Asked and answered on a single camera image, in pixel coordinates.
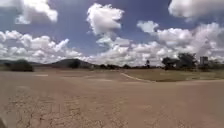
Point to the low line of trees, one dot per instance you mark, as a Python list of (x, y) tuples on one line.
[(115, 66)]

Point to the dark hill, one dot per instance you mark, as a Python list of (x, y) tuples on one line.
[(68, 63)]

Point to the group of dark trees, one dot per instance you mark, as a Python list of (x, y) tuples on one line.
[(180, 62)]

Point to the dark bush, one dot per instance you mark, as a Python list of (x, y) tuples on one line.
[(21, 66)]

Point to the grey building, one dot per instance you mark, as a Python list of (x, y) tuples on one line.
[(203, 61)]

